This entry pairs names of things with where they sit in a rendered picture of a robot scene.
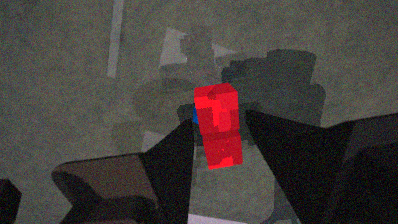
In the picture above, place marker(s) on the red cube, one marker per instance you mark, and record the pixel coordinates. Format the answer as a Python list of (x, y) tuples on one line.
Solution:
[(223, 149), (217, 108)]

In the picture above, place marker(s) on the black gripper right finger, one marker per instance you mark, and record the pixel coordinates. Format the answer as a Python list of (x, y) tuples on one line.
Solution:
[(310, 163)]

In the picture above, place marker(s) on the blue cube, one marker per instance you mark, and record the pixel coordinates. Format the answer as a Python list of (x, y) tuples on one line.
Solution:
[(195, 119)]

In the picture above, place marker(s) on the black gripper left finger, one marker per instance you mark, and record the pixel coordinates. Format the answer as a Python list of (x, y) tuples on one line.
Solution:
[(162, 175)]

